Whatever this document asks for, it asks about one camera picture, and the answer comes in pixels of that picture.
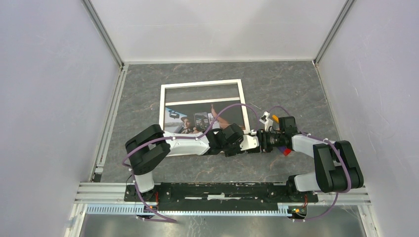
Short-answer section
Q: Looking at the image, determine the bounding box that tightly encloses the aluminium rail front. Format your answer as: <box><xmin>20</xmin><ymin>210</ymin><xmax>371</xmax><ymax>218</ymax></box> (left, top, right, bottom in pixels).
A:
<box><xmin>74</xmin><ymin>183</ymin><xmax>372</xmax><ymax>205</ymax></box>

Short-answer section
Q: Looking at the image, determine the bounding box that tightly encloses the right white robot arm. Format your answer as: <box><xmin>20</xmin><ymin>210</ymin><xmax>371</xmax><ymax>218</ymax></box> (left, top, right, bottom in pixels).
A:
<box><xmin>256</xmin><ymin>114</ymin><xmax>364</xmax><ymax>201</ymax></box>

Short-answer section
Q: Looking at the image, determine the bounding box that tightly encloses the purple cable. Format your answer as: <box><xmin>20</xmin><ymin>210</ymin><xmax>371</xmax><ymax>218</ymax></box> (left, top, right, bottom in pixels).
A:
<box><xmin>122</xmin><ymin>103</ymin><xmax>259</xmax><ymax>224</ymax></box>
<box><xmin>266</xmin><ymin>105</ymin><xmax>352</xmax><ymax>222</ymax></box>

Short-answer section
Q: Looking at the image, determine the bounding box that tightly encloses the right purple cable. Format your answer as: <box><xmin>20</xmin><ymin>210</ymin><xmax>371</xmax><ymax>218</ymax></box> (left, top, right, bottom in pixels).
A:
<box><xmin>266</xmin><ymin>105</ymin><xmax>352</xmax><ymax>222</ymax></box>

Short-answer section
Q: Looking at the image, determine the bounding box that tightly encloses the slotted cable duct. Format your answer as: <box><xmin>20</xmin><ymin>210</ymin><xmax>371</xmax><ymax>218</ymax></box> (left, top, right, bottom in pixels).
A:
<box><xmin>85</xmin><ymin>204</ymin><xmax>292</xmax><ymax>217</ymax></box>

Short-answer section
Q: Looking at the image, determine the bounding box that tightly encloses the right aluminium corner post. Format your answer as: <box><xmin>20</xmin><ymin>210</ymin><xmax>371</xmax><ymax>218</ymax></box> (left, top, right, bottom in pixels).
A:
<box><xmin>313</xmin><ymin>0</ymin><xmax>356</xmax><ymax>66</ymax></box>

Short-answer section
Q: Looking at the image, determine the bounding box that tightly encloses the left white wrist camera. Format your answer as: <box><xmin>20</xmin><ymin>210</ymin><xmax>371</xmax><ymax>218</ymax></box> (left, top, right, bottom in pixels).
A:
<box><xmin>239</xmin><ymin>129</ymin><xmax>260</xmax><ymax>153</ymax></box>

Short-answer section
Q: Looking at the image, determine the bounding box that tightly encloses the purple and red block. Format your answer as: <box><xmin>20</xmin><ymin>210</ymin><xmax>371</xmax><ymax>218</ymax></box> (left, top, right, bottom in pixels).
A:
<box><xmin>278</xmin><ymin>147</ymin><xmax>292</xmax><ymax>156</ymax></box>

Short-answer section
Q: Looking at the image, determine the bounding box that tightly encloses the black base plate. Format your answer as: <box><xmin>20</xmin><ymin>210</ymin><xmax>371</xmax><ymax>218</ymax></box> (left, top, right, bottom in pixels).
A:
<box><xmin>124</xmin><ymin>182</ymin><xmax>319</xmax><ymax>211</ymax></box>

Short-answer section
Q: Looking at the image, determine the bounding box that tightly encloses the left aluminium corner post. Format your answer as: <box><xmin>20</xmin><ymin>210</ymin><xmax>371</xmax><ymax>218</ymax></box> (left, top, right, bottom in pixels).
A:
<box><xmin>81</xmin><ymin>0</ymin><xmax>125</xmax><ymax>68</ymax></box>

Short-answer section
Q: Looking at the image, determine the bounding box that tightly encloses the white photo frame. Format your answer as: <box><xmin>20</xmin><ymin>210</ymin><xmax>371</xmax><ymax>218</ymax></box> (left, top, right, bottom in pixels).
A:
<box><xmin>159</xmin><ymin>79</ymin><xmax>249</xmax><ymax>117</ymax></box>

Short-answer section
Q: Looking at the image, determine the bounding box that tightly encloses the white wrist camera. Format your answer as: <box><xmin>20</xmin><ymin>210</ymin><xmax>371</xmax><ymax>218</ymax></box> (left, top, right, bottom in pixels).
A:
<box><xmin>259</xmin><ymin>111</ymin><xmax>273</xmax><ymax>131</ymax></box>
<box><xmin>239</xmin><ymin>129</ymin><xmax>260</xmax><ymax>153</ymax></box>

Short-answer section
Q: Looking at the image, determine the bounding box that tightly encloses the orange handled screwdriver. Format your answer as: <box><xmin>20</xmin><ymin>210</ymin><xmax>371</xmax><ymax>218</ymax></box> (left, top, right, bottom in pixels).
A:
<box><xmin>272</xmin><ymin>115</ymin><xmax>279</xmax><ymax>123</ymax></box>

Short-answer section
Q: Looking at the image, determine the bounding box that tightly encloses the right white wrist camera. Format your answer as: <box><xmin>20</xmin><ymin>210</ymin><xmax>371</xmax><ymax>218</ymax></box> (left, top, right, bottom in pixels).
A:
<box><xmin>259</xmin><ymin>111</ymin><xmax>273</xmax><ymax>131</ymax></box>

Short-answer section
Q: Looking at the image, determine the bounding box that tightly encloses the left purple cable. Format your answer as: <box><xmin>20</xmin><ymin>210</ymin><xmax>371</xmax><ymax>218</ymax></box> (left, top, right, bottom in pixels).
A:
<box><xmin>122</xmin><ymin>103</ymin><xmax>259</xmax><ymax>224</ymax></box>

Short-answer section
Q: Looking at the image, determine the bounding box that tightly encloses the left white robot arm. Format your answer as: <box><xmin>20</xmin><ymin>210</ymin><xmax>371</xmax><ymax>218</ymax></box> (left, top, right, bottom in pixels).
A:
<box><xmin>125</xmin><ymin>123</ymin><xmax>245</xmax><ymax>201</ymax></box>

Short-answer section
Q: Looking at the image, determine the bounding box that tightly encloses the photo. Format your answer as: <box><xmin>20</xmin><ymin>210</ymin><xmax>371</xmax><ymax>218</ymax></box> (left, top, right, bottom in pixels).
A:
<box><xmin>160</xmin><ymin>97</ymin><xmax>249</xmax><ymax>134</ymax></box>

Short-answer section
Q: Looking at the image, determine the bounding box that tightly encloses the aluminium corner post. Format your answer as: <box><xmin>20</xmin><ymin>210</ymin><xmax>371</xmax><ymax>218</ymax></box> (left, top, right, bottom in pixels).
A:
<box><xmin>313</xmin><ymin>0</ymin><xmax>356</xmax><ymax>66</ymax></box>
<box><xmin>81</xmin><ymin>0</ymin><xmax>125</xmax><ymax>68</ymax></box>

